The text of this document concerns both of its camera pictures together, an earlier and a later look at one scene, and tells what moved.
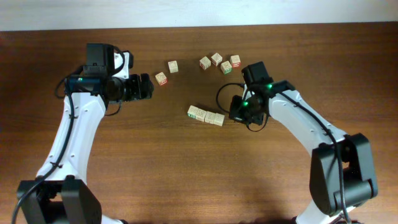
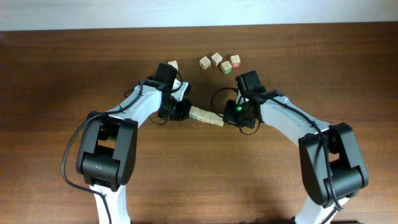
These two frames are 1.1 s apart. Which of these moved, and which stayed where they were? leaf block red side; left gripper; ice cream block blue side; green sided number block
Moved: left gripper
Stayed: green sided number block; leaf block red side; ice cream block blue side
